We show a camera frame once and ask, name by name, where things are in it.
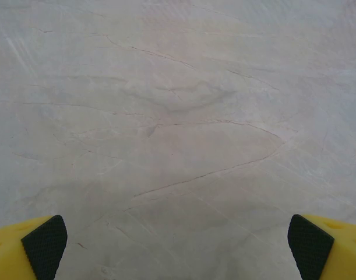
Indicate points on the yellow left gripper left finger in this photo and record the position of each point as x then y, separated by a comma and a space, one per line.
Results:
26, 253

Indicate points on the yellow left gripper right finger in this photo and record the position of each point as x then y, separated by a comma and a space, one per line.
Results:
326, 251

